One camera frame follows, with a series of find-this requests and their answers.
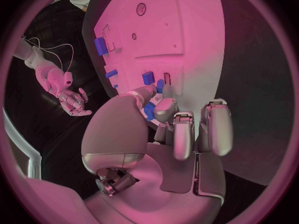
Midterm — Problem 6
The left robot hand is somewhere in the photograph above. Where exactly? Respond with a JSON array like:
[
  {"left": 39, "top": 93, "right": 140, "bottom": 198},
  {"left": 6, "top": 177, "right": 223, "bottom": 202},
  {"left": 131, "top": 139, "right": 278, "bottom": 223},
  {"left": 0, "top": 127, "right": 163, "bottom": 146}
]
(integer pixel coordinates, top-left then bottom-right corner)
[{"left": 80, "top": 84, "right": 235, "bottom": 224}]

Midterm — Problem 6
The blue square block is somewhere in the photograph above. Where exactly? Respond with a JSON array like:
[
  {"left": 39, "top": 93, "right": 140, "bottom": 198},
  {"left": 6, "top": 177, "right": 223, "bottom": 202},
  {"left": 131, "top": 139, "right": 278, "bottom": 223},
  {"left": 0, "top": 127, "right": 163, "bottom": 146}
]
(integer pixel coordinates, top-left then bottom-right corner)
[{"left": 141, "top": 71, "right": 156, "bottom": 86}]

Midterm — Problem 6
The white cable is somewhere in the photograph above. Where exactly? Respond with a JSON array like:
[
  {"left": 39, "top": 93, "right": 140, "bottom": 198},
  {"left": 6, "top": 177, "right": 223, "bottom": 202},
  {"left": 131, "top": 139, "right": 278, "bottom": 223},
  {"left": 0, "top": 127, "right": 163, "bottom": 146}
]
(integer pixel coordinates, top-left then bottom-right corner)
[
  {"left": 22, "top": 37, "right": 64, "bottom": 71},
  {"left": 41, "top": 43, "right": 75, "bottom": 73}
]

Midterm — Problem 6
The blue gear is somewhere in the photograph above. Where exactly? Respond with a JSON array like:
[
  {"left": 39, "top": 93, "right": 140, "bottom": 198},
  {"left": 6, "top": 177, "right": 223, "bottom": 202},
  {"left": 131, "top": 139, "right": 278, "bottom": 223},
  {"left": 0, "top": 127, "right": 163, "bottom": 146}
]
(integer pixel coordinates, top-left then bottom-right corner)
[{"left": 143, "top": 102, "right": 156, "bottom": 122}]

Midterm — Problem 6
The large blue block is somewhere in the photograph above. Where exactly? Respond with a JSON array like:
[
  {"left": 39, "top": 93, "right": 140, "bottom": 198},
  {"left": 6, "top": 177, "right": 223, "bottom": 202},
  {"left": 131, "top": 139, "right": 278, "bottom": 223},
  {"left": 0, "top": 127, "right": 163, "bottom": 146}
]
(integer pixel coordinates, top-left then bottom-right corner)
[{"left": 93, "top": 37, "right": 109, "bottom": 57}]

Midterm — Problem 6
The blue cylinder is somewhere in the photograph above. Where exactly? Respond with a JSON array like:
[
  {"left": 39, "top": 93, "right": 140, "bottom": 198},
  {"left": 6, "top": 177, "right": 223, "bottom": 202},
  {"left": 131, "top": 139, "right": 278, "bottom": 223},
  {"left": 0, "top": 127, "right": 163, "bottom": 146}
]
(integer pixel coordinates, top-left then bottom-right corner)
[{"left": 105, "top": 69, "right": 119, "bottom": 79}]

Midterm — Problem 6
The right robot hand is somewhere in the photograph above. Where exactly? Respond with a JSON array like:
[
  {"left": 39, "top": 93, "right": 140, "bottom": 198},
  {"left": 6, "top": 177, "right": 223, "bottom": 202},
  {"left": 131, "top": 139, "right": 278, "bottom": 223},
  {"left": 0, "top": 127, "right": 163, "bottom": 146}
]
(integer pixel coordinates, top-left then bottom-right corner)
[{"left": 56, "top": 87, "right": 94, "bottom": 117}]

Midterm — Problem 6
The white task board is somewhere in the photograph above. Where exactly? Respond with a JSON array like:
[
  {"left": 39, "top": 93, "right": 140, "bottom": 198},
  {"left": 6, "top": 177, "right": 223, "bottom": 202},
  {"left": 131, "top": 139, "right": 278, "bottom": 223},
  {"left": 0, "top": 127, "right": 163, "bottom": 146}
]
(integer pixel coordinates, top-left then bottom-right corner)
[{"left": 81, "top": 0, "right": 226, "bottom": 133}]

